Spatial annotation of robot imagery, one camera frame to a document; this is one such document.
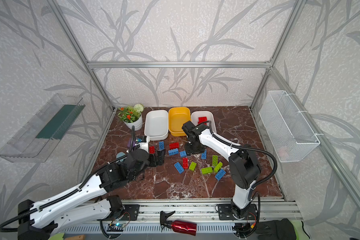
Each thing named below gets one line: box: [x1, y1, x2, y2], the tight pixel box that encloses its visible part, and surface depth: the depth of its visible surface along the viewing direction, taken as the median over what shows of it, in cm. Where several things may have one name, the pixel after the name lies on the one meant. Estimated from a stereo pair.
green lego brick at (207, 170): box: [201, 167, 213, 174], surface depth 88 cm
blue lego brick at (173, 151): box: [168, 148, 179, 156], surface depth 96 cm
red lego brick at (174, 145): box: [169, 142, 180, 150], surface depth 98 cm
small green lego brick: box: [189, 161, 197, 172], surface depth 90 cm
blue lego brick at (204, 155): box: [201, 149, 207, 160], surface depth 94 cm
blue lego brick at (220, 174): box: [214, 169, 227, 181], surface depth 86 cm
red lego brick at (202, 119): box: [197, 116, 208, 125], surface depth 114 cm
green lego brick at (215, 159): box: [212, 155, 219, 165], surface depth 93 cm
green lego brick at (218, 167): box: [213, 161, 223, 173], surface depth 89 cm
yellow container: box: [168, 106, 192, 137], surface depth 111 cm
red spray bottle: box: [160, 210, 197, 236], surface depth 69 cm
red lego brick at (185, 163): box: [183, 157, 189, 169], surface depth 91 cm
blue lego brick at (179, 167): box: [173, 161, 185, 174], surface depth 90 cm
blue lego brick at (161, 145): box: [158, 141, 165, 150], surface depth 98 cm
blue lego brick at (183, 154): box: [179, 150, 187, 158], surface depth 95 cm
